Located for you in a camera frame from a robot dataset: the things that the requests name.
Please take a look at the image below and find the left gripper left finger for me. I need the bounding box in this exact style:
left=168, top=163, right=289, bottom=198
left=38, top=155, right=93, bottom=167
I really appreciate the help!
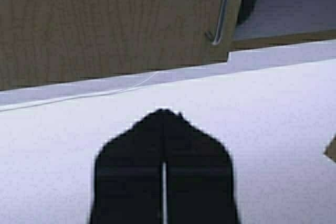
left=89, top=109, right=164, bottom=223

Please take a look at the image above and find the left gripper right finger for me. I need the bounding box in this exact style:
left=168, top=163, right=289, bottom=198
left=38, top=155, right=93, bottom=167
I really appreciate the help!
left=163, top=109, right=240, bottom=223

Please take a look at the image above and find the cabinet door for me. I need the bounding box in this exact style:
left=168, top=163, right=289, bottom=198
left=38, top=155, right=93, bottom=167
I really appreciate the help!
left=1, top=0, right=241, bottom=91

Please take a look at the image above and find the white power cable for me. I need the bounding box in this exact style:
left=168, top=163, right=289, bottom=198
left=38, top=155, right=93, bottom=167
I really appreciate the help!
left=0, top=71, right=160, bottom=112

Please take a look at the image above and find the left upper door handle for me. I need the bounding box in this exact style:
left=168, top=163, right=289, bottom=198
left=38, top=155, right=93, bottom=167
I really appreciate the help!
left=205, top=0, right=228, bottom=46

